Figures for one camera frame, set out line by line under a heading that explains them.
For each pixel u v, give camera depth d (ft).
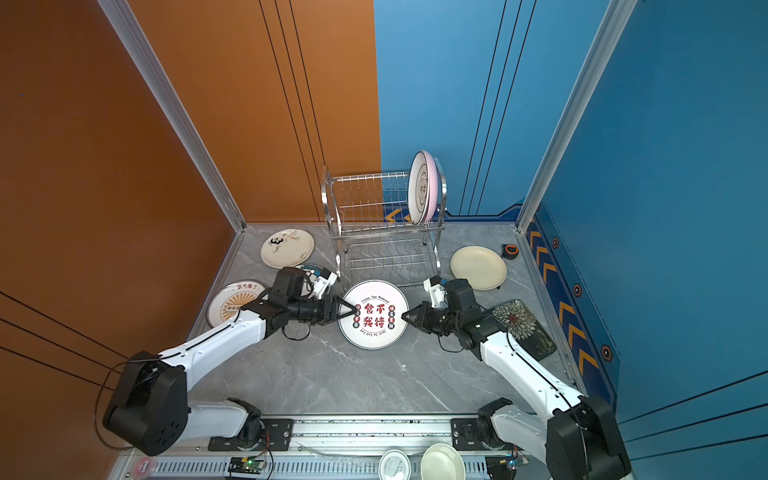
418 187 2.86
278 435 2.39
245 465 2.32
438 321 2.24
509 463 2.29
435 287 2.47
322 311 2.38
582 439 1.27
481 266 3.46
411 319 2.53
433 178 2.34
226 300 3.23
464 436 2.38
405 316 2.55
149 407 1.37
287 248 3.74
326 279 2.57
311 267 3.45
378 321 2.59
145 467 2.29
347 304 2.54
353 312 2.55
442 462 2.30
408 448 2.76
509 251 3.56
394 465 2.11
